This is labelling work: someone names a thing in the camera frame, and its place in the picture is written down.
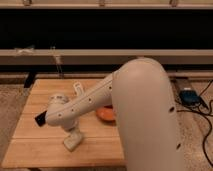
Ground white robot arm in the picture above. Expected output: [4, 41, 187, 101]
[45, 58, 186, 171]

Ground translucent plastic cup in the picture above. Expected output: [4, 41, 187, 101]
[50, 93, 69, 104]

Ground black rectangular block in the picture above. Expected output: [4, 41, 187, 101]
[35, 112, 46, 127]

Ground orange bowl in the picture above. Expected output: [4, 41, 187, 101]
[96, 106, 115, 122]

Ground white tube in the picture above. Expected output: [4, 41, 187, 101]
[73, 82, 84, 96]

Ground blue power adapter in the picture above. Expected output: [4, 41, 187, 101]
[179, 90, 200, 106]

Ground grey rail beam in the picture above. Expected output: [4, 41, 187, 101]
[0, 49, 213, 65]

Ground black cables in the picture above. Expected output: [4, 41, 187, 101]
[176, 79, 213, 168]

